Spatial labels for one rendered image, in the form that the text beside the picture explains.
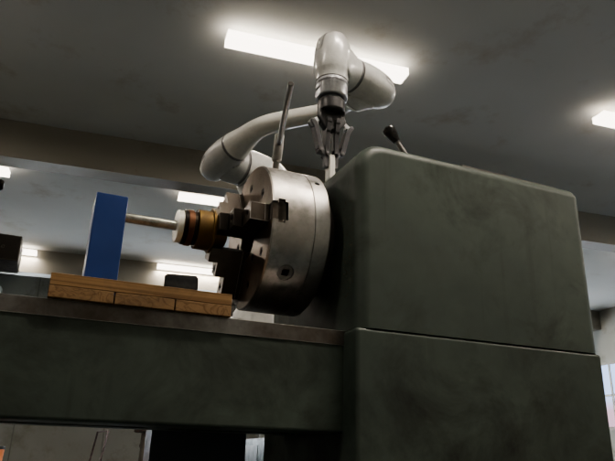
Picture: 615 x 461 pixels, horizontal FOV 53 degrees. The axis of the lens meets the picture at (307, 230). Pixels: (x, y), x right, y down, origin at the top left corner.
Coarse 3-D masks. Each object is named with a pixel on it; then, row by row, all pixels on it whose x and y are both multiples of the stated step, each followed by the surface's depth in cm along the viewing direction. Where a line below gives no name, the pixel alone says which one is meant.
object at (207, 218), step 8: (192, 216) 127; (200, 216) 127; (208, 216) 128; (216, 216) 128; (192, 224) 126; (200, 224) 126; (208, 224) 127; (216, 224) 127; (184, 232) 126; (192, 232) 126; (200, 232) 126; (208, 232) 127; (216, 232) 127; (184, 240) 126; (192, 240) 127; (200, 240) 127; (208, 240) 127; (216, 240) 129; (224, 240) 129; (192, 248) 129; (200, 248) 129; (208, 248) 129
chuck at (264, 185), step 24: (264, 168) 130; (264, 192) 128; (288, 192) 124; (312, 192) 127; (288, 216) 122; (312, 216) 124; (240, 240) 139; (264, 240) 123; (288, 240) 121; (312, 240) 123; (264, 264) 120; (288, 264) 121; (264, 288) 123; (288, 288) 124; (264, 312) 131
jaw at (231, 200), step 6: (228, 192) 142; (228, 198) 140; (234, 198) 141; (240, 198) 142; (222, 204) 137; (228, 204) 138; (234, 204) 139; (240, 204) 140; (216, 210) 134; (222, 210) 135; (228, 210) 136
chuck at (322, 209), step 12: (312, 180) 131; (324, 192) 129; (324, 204) 126; (324, 216) 125; (324, 228) 124; (324, 240) 124; (312, 252) 123; (324, 252) 124; (312, 264) 123; (324, 264) 124; (312, 276) 124; (312, 288) 125; (300, 300) 127; (288, 312) 131; (300, 312) 131
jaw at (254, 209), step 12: (252, 204) 122; (264, 204) 123; (276, 204) 122; (228, 216) 127; (240, 216) 125; (252, 216) 121; (264, 216) 122; (276, 216) 121; (228, 228) 126; (240, 228) 125; (252, 228) 125
